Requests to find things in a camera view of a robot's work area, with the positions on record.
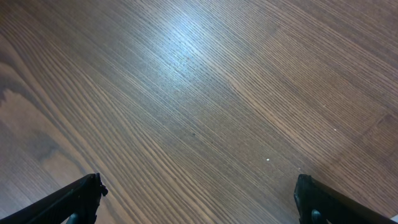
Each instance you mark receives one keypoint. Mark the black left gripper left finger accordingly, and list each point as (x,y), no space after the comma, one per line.
(77,202)

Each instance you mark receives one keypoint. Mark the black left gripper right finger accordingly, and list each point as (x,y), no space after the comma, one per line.
(318,203)

